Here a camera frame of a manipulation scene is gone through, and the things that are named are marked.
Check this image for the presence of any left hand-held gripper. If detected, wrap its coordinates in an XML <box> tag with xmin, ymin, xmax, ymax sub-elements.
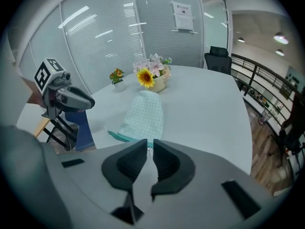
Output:
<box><xmin>34</xmin><ymin>58</ymin><xmax>96</xmax><ymax>152</ymax></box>

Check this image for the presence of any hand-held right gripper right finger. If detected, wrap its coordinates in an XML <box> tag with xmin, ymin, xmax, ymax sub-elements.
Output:
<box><xmin>150</xmin><ymin>139</ymin><xmax>196</xmax><ymax>201</ymax></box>

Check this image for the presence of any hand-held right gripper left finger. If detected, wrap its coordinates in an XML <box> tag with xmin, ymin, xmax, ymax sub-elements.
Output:
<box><xmin>101</xmin><ymin>139</ymin><xmax>148</xmax><ymax>225</ymax></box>

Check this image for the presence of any green checked pouch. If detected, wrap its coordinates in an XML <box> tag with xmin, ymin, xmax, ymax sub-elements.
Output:
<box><xmin>108</xmin><ymin>90</ymin><xmax>164</xmax><ymax>150</ymax></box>

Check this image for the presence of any blue chair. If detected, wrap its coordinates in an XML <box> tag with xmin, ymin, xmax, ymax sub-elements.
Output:
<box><xmin>63</xmin><ymin>109</ymin><xmax>96</xmax><ymax>152</ymax></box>

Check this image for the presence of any small orange flower pot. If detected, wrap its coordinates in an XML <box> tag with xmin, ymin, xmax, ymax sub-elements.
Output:
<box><xmin>109</xmin><ymin>68</ymin><xmax>127</xmax><ymax>93</ymax></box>

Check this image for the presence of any wooden board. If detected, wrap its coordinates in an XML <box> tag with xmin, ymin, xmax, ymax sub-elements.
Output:
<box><xmin>34</xmin><ymin>117</ymin><xmax>51</xmax><ymax>138</ymax></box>

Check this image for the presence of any sunflower bouquet in cream pot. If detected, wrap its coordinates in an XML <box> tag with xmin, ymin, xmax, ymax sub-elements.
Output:
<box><xmin>132</xmin><ymin>53</ymin><xmax>173</xmax><ymax>94</ymax></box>

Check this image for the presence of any black office chair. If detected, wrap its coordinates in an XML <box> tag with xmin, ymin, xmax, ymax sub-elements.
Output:
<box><xmin>204</xmin><ymin>45</ymin><xmax>233</xmax><ymax>76</ymax></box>

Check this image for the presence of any black metal railing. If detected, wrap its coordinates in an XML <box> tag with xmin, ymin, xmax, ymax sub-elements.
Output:
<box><xmin>231</xmin><ymin>53</ymin><xmax>305</xmax><ymax>176</ymax></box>

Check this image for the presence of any dark swivel chair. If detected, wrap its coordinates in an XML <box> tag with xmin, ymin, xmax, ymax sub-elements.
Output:
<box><xmin>278</xmin><ymin>89</ymin><xmax>305</xmax><ymax>167</ymax></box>

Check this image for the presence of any white paper notice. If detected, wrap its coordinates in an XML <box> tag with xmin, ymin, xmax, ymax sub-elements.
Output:
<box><xmin>170</xmin><ymin>0</ymin><xmax>195</xmax><ymax>33</ymax></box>

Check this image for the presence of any large round ceiling lamp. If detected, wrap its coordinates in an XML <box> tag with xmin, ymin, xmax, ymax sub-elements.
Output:
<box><xmin>273</xmin><ymin>31</ymin><xmax>290</xmax><ymax>45</ymax></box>

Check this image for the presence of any wire waste bin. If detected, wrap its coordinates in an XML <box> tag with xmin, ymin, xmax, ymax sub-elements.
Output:
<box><xmin>258</xmin><ymin>111</ymin><xmax>272</xmax><ymax>126</ymax></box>

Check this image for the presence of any green wall board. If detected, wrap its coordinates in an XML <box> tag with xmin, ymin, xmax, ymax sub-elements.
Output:
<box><xmin>279</xmin><ymin>65</ymin><xmax>305</xmax><ymax>100</ymax></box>

